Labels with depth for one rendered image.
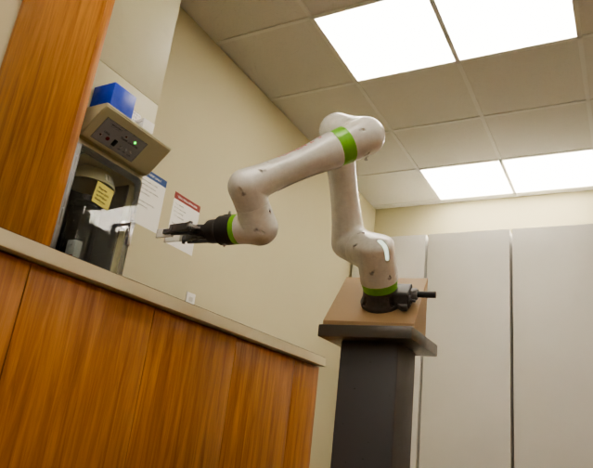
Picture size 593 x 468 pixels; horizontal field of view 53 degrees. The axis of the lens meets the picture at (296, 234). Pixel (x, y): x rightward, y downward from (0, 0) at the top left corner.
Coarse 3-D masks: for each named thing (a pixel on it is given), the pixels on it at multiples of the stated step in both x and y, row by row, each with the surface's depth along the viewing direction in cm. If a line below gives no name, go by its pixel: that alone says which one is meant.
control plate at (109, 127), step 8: (112, 120) 193; (104, 128) 193; (112, 128) 195; (120, 128) 197; (96, 136) 194; (104, 136) 195; (112, 136) 197; (120, 136) 199; (128, 136) 200; (136, 136) 202; (104, 144) 197; (120, 144) 201; (128, 144) 202; (136, 144) 204; (144, 144) 206; (120, 152) 203; (128, 152) 205; (136, 152) 206; (128, 160) 207
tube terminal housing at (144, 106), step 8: (104, 64) 204; (96, 72) 200; (104, 72) 204; (112, 72) 207; (96, 80) 200; (104, 80) 204; (112, 80) 207; (120, 80) 210; (128, 88) 213; (136, 96) 217; (144, 96) 220; (88, 104) 197; (136, 104) 217; (144, 104) 220; (152, 104) 224; (144, 112) 220; (152, 112) 224; (152, 120) 224; (88, 144) 196; (104, 152) 202; (112, 160) 205; (128, 168) 211
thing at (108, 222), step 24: (96, 168) 196; (120, 168) 206; (72, 192) 187; (120, 192) 205; (72, 216) 187; (96, 216) 195; (120, 216) 204; (72, 240) 186; (96, 240) 194; (120, 240) 203; (96, 264) 194; (120, 264) 203
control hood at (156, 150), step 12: (96, 108) 191; (108, 108) 189; (84, 120) 191; (96, 120) 190; (120, 120) 195; (132, 120) 198; (84, 132) 190; (132, 132) 200; (144, 132) 203; (96, 144) 196; (156, 144) 209; (120, 156) 204; (144, 156) 209; (156, 156) 212; (132, 168) 211; (144, 168) 213
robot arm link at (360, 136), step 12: (348, 120) 188; (360, 120) 182; (372, 120) 182; (336, 132) 179; (348, 132) 179; (360, 132) 179; (372, 132) 180; (384, 132) 184; (348, 144) 178; (360, 144) 179; (372, 144) 181; (348, 156) 179; (360, 156) 182
